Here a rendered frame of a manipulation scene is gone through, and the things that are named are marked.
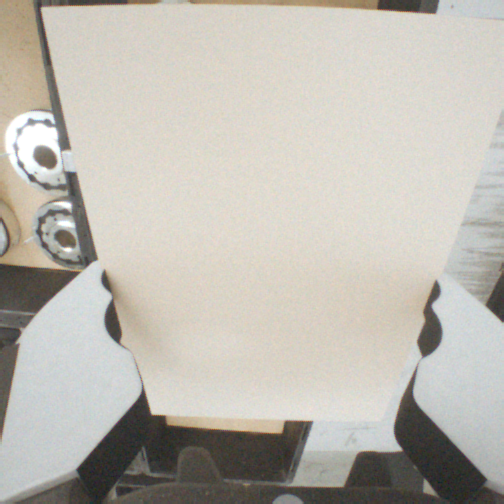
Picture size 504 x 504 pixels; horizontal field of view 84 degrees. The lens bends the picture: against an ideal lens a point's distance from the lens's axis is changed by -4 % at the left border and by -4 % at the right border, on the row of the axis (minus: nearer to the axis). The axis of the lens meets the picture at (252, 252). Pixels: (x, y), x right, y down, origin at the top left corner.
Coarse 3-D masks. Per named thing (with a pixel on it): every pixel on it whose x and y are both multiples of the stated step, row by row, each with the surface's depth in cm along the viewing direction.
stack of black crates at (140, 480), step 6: (126, 474) 134; (132, 474) 134; (138, 474) 134; (144, 474) 134; (120, 480) 131; (126, 480) 132; (132, 480) 132; (138, 480) 132; (144, 480) 132; (150, 480) 132; (156, 480) 132; (162, 480) 132; (168, 480) 133; (174, 480) 133; (132, 486) 130; (138, 486) 130; (144, 486) 130
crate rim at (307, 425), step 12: (312, 420) 46; (300, 432) 48; (300, 444) 49; (144, 456) 52; (300, 456) 51; (144, 468) 55; (228, 480) 56; (240, 480) 56; (252, 480) 56; (264, 480) 56; (276, 480) 56; (288, 480) 56
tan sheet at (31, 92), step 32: (0, 0) 29; (32, 0) 29; (0, 32) 30; (32, 32) 30; (0, 64) 32; (32, 64) 32; (0, 96) 33; (32, 96) 33; (0, 128) 35; (0, 160) 37; (0, 192) 39; (32, 192) 39; (32, 256) 44
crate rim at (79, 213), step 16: (48, 0) 21; (48, 48) 23; (48, 64) 23; (48, 80) 24; (64, 128) 26; (64, 144) 26; (80, 192) 29; (80, 208) 29; (80, 224) 30; (80, 240) 31
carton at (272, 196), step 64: (64, 64) 7; (128, 64) 7; (192, 64) 7; (256, 64) 7; (320, 64) 7; (384, 64) 7; (448, 64) 7; (128, 128) 8; (192, 128) 8; (256, 128) 8; (320, 128) 8; (384, 128) 8; (448, 128) 8; (128, 192) 9; (192, 192) 9; (256, 192) 9; (320, 192) 9; (384, 192) 9; (448, 192) 9; (128, 256) 10; (192, 256) 10; (256, 256) 10; (320, 256) 10; (384, 256) 10; (448, 256) 10; (128, 320) 11; (192, 320) 11; (256, 320) 11; (320, 320) 11; (384, 320) 11; (192, 384) 13; (256, 384) 13; (320, 384) 13; (384, 384) 13
